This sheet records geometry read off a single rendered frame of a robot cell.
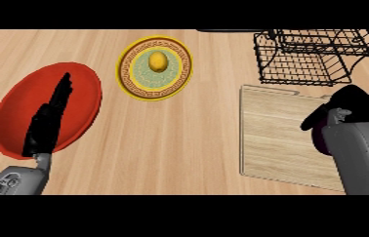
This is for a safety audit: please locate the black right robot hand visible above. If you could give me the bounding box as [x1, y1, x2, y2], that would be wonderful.
[299, 84, 369, 132]

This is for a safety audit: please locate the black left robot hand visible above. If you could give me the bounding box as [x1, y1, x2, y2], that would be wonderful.
[20, 72, 75, 159]

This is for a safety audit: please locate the dark purple eggplant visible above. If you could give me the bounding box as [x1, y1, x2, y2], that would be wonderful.
[309, 121, 335, 157]

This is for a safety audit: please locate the pale wooden tray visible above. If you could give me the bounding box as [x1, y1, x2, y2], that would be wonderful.
[237, 84, 346, 193]

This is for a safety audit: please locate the red oval plate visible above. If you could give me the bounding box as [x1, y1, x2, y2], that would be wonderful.
[0, 61, 103, 161]

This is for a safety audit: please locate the yellow patterned round plate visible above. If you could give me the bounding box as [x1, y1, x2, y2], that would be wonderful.
[113, 35, 194, 102]

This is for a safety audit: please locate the yellow lemon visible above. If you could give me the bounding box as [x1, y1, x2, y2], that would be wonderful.
[147, 51, 169, 73]

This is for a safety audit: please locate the black wire tiered basket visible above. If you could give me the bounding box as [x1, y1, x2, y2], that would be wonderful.
[252, 28, 369, 87]

